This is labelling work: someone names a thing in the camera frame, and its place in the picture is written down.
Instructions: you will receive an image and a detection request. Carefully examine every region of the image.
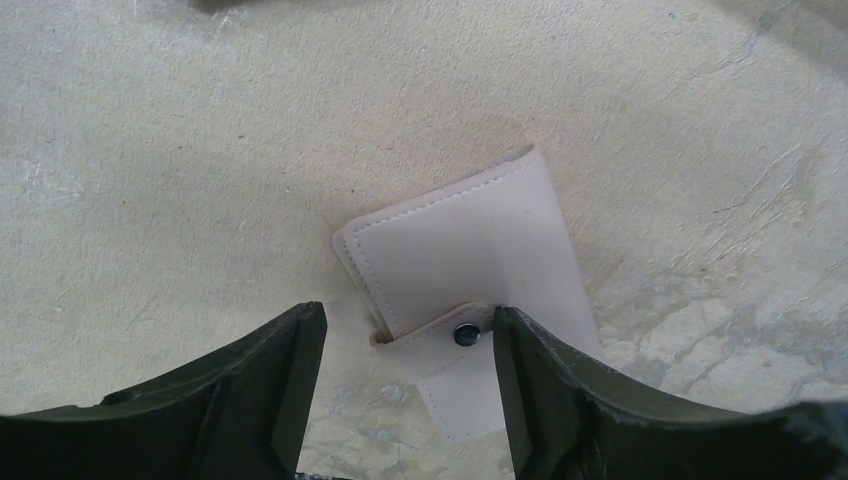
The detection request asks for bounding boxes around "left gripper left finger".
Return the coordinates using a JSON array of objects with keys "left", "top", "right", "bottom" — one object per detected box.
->
[{"left": 1, "top": 302, "right": 327, "bottom": 479}]

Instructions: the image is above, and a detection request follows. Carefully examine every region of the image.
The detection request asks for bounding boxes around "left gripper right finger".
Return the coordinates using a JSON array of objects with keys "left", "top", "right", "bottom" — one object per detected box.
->
[{"left": 493, "top": 307, "right": 847, "bottom": 479}]

